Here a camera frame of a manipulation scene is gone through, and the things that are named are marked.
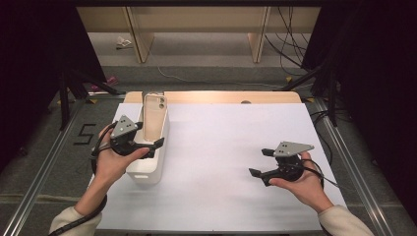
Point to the white crumpled litter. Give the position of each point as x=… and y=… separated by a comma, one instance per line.
x=123, y=42

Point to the pink object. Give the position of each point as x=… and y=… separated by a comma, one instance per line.
x=111, y=80

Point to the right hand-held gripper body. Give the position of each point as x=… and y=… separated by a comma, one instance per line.
x=291, y=149

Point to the light wooden shelf unit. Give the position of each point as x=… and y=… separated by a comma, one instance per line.
x=196, y=19

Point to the metal floor rail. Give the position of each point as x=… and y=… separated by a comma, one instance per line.
x=36, y=177
x=347, y=157

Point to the wooden table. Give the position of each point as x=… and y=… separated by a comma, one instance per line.
x=213, y=97

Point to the person's right hand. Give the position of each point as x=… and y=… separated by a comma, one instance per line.
x=306, y=188

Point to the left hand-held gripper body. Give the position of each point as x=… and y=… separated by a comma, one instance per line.
x=124, y=129

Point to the beige phone case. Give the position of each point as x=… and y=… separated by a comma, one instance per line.
x=154, y=121

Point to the white table sheet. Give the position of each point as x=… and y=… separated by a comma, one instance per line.
x=213, y=196

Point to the dark curtain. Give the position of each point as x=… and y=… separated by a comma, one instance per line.
x=32, y=65
x=377, y=82

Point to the person's left hand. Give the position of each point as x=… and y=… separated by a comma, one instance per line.
x=113, y=167

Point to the white plastic storage box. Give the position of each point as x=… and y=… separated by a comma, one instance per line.
x=147, y=170

